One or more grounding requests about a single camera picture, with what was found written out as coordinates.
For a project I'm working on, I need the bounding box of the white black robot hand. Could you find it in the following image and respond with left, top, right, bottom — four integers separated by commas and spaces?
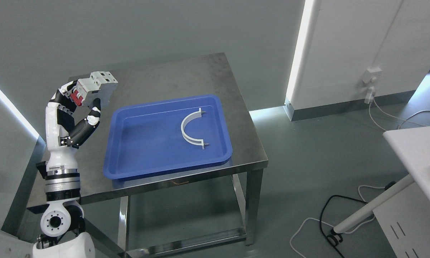
45, 80, 101, 175

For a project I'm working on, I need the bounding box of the white circuit breaker red switch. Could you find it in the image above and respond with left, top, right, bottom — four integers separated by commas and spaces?
70, 71, 118, 108

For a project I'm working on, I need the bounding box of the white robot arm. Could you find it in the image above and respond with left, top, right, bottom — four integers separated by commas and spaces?
32, 162, 95, 258

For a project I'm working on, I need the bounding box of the blue plastic tray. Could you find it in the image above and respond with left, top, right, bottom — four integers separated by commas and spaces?
103, 94, 233, 180

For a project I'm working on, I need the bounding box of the stainless steel table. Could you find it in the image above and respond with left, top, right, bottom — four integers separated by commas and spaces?
2, 53, 269, 258

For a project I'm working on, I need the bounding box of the white stand pole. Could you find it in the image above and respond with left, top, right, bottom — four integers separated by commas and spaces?
330, 175, 414, 235

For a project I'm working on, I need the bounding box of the white table corner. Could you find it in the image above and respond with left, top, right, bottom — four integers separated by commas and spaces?
382, 126, 430, 201

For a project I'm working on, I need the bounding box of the white cabinet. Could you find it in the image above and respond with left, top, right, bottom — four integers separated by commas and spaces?
373, 183, 430, 258

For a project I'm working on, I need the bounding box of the white curved plastic bracket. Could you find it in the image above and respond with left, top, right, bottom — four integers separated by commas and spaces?
180, 108, 209, 150

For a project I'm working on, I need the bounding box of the black cable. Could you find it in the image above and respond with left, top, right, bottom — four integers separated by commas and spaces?
319, 181, 396, 258

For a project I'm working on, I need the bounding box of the white wall socket with plug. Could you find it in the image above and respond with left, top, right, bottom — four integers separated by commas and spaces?
362, 66, 382, 104

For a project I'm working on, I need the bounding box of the white cable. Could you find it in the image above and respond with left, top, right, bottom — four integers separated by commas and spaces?
368, 99, 430, 132

